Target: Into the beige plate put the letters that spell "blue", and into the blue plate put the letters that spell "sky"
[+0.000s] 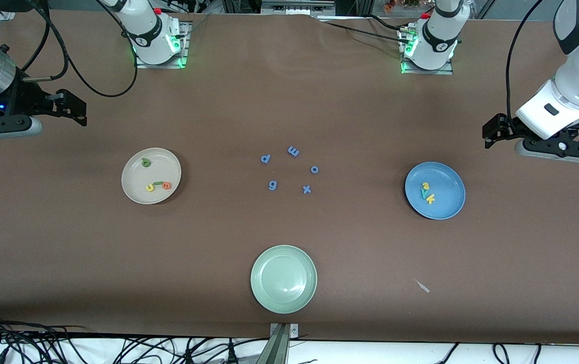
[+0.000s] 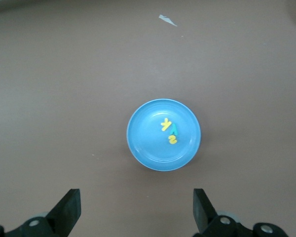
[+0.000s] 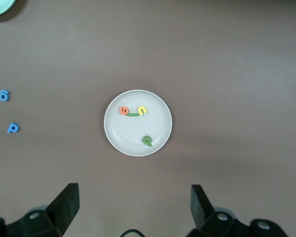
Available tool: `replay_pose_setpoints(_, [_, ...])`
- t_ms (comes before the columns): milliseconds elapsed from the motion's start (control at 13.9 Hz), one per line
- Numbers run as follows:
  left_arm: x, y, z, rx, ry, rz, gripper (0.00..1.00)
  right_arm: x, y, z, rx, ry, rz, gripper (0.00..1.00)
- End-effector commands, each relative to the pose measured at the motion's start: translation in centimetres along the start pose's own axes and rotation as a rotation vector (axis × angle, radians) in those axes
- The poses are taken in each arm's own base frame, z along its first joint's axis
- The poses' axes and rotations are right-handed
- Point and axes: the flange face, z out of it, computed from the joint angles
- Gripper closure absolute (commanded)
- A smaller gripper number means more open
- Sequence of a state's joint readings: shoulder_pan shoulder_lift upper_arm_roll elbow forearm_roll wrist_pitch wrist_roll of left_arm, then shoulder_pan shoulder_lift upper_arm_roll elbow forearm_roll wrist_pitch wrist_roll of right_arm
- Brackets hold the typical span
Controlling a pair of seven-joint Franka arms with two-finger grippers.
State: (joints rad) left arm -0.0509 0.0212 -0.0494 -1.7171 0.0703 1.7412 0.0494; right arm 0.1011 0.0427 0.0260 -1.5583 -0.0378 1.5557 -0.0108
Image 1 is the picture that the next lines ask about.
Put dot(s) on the beige brown plate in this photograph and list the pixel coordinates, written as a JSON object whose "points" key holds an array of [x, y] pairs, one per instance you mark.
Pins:
{"points": [[138, 177]]}

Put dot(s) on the yellow foam letter k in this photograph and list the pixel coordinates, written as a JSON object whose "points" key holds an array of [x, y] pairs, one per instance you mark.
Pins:
{"points": [[430, 198]]}

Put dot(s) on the aluminium table corner profile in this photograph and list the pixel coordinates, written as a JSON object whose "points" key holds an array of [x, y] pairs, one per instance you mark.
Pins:
{"points": [[4, 16]]}

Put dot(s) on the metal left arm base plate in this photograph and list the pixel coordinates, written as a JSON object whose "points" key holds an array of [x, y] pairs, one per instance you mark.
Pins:
{"points": [[446, 71]]}

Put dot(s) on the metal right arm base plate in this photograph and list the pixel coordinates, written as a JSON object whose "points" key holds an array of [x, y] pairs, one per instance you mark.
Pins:
{"points": [[185, 50]]}

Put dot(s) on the green foam letter p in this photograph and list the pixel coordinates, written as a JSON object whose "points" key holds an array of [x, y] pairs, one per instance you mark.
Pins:
{"points": [[144, 161]]}

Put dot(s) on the teal foam letter y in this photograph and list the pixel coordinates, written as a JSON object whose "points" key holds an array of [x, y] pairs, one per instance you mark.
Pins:
{"points": [[423, 192]]}

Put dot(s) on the blue foam letter m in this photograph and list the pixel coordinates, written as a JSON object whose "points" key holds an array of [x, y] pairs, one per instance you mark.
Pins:
{"points": [[293, 151]]}

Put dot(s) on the aluminium frame structure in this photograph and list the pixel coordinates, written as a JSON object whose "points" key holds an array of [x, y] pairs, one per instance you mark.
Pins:
{"points": [[294, 6]]}

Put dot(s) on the brown table cover sheet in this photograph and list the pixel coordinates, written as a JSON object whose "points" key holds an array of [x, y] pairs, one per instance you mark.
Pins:
{"points": [[67, 253]]}

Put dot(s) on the blue foam letter g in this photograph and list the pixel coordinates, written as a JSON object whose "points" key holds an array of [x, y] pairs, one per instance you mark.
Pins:
{"points": [[271, 185]]}

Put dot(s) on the blue plate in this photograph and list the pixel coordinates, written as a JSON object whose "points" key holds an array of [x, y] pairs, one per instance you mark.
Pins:
{"points": [[446, 182]]}

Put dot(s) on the orange foam letter e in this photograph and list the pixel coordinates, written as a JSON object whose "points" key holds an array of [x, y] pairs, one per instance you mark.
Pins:
{"points": [[166, 187]]}

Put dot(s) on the orange object behind table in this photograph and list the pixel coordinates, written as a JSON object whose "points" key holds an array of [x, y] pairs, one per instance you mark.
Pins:
{"points": [[403, 4]]}

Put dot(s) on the aluminium profile beam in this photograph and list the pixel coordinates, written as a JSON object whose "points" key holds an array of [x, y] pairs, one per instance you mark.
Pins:
{"points": [[279, 349]]}

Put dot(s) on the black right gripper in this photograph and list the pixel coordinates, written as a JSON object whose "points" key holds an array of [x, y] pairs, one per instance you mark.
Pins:
{"points": [[26, 97]]}

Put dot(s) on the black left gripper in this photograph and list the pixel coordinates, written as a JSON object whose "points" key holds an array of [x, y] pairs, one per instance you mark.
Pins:
{"points": [[508, 128]]}

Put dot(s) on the small white tape scrap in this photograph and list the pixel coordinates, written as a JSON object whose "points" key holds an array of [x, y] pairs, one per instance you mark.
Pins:
{"points": [[423, 287]]}

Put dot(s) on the pale green plate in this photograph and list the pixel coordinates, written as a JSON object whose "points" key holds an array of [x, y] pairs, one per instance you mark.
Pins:
{"points": [[283, 279]]}

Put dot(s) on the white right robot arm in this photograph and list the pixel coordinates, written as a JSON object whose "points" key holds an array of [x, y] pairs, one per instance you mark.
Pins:
{"points": [[150, 35]]}

